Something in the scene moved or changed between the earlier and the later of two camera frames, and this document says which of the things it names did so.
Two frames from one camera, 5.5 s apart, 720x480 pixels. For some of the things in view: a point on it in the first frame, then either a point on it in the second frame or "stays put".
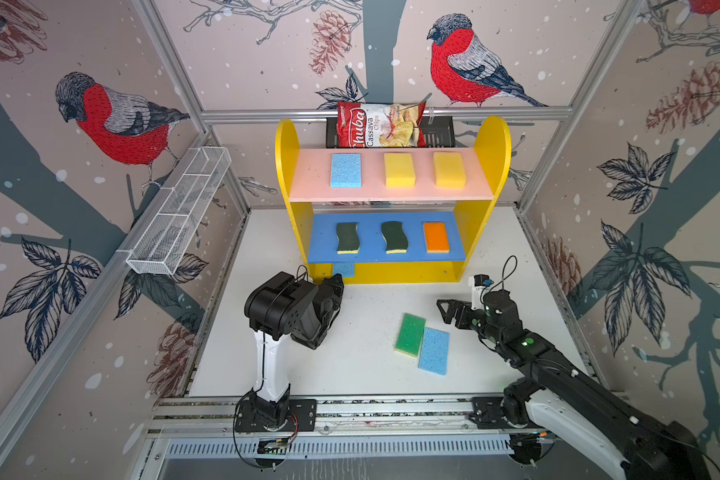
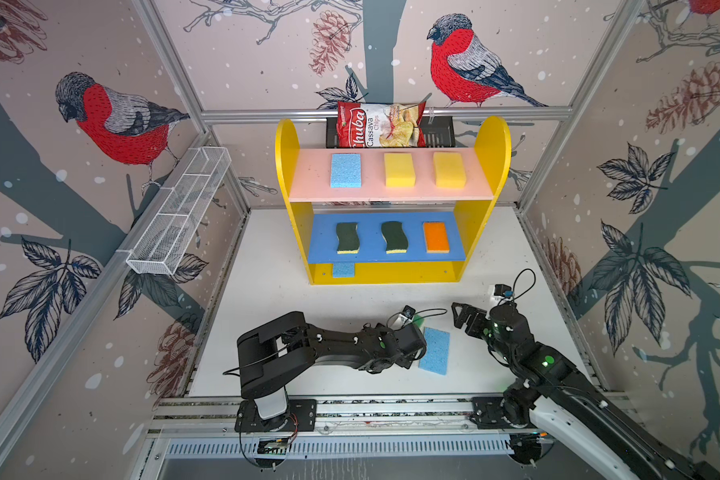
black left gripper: [331, 287] → [408, 362]
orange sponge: [436, 237] stays put
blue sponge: [346, 269] stays put
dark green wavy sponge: [348, 238] stays put
